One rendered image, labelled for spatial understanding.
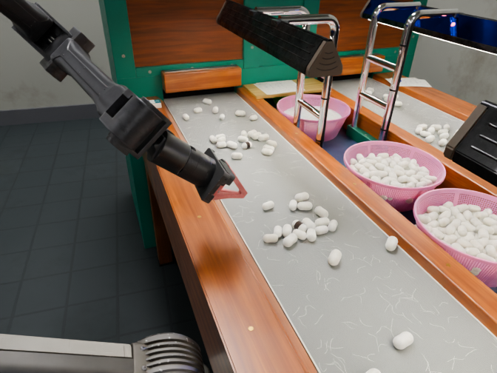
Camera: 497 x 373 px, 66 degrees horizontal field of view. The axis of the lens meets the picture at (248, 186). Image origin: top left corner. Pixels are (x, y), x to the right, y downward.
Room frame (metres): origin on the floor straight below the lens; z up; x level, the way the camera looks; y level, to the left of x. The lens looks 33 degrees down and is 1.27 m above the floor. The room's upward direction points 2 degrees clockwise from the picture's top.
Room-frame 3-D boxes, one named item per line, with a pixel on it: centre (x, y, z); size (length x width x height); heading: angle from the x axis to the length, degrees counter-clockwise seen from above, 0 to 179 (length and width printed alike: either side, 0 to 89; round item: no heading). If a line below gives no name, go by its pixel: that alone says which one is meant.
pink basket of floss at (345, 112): (1.32, -0.23, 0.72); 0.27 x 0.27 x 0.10
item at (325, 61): (1.06, -0.03, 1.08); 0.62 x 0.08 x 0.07; 22
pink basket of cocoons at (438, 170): (0.92, -0.40, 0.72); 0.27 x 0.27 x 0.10
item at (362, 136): (1.24, -0.48, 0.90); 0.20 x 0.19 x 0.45; 22
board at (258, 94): (1.53, -0.15, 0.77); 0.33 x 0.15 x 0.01; 112
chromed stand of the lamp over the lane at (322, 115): (1.09, -0.11, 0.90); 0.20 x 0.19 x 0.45; 22
